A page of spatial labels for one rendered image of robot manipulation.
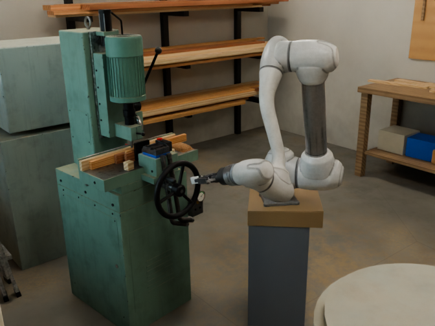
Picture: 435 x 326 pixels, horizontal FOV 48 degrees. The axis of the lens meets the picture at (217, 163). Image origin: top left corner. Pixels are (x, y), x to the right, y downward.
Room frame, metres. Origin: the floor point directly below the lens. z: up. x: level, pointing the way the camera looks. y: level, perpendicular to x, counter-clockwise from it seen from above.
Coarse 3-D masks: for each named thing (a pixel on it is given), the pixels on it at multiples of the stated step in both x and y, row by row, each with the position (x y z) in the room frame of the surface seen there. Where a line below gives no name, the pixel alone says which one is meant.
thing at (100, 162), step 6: (168, 138) 2.57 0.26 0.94; (174, 138) 2.59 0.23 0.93; (180, 138) 2.62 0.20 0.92; (108, 156) 2.29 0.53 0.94; (90, 162) 2.21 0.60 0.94; (96, 162) 2.23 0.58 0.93; (102, 162) 2.25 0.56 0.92; (108, 162) 2.27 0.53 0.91; (114, 162) 2.30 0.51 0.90; (90, 168) 2.21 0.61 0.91; (96, 168) 2.22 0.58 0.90
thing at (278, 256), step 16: (256, 240) 2.19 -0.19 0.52; (272, 240) 2.18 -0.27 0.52; (288, 240) 2.17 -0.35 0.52; (304, 240) 2.16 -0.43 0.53; (256, 256) 2.19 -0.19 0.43; (272, 256) 2.18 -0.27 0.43; (288, 256) 2.17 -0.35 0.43; (304, 256) 2.16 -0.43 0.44; (256, 272) 2.19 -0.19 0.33; (272, 272) 2.18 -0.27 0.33; (288, 272) 2.17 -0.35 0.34; (304, 272) 2.16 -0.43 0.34; (256, 288) 2.19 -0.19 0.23; (272, 288) 2.18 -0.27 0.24; (288, 288) 2.17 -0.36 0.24; (304, 288) 2.16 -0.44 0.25; (256, 304) 2.19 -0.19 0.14; (272, 304) 2.18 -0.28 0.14; (288, 304) 2.17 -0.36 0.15; (304, 304) 2.16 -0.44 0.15; (256, 320) 2.19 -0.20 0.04; (272, 320) 2.18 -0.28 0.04; (288, 320) 2.17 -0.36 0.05; (304, 320) 2.16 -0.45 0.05
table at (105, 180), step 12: (180, 156) 2.41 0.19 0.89; (192, 156) 2.47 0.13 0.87; (108, 168) 2.22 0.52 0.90; (120, 168) 2.22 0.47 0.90; (84, 180) 2.18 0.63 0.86; (96, 180) 2.11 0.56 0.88; (108, 180) 2.09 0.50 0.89; (120, 180) 2.13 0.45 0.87; (132, 180) 2.18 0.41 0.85; (144, 180) 2.20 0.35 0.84; (156, 180) 2.17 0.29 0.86
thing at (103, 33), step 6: (102, 12) 2.46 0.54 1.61; (108, 12) 2.46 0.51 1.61; (102, 18) 2.46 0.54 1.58; (108, 18) 2.47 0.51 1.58; (102, 24) 2.46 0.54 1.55; (108, 24) 2.47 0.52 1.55; (102, 30) 2.46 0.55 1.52; (108, 30) 2.46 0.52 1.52; (114, 30) 2.50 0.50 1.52; (102, 36) 2.46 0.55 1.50; (102, 42) 2.47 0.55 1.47
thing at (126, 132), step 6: (120, 126) 2.39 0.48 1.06; (126, 126) 2.36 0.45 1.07; (132, 126) 2.36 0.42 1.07; (138, 126) 2.37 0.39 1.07; (120, 132) 2.39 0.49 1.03; (126, 132) 2.36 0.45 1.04; (132, 132) 2.34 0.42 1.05; (138, 132) 2.36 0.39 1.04; (126, 138) 2.36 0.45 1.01; (132, 138) 2.34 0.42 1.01; (138, 138) 2.36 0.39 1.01
